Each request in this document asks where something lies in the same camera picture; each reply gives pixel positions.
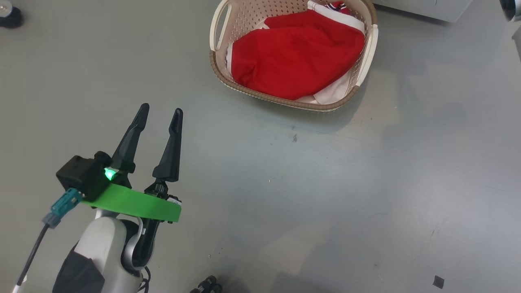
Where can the cream perforated laundry basket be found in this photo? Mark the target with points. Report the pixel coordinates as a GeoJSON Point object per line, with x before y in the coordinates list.
{"type": "Point", "coordinates": [244, 16]}

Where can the red and white garment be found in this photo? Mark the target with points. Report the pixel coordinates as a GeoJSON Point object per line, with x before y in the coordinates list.
{"type": "Point", "coordinates": [293, 57]}

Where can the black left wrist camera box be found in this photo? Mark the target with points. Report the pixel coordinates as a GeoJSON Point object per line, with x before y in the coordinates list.
{"type": "Point", "coordinates": [81, 175]}

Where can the black robot base connectors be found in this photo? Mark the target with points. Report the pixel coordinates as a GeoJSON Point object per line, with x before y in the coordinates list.
{"type": "Point", "coordinates": [205, 285]}

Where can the white front-loading washing machine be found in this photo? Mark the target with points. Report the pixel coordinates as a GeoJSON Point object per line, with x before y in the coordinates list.
{"type": "Point", "coordinates": [423, 8]}

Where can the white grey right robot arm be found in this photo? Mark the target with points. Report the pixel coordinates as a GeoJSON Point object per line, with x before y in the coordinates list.
{"type": "Point", "coordinates": [511, 8]}

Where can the small black floor tape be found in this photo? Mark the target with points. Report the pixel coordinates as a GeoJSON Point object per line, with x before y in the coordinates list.
{"type": "Point", "coordinates": [438, 282]}

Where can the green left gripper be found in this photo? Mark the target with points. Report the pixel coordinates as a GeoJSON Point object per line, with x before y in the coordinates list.
{"type": "Point", "coordinates": [134, 203]}

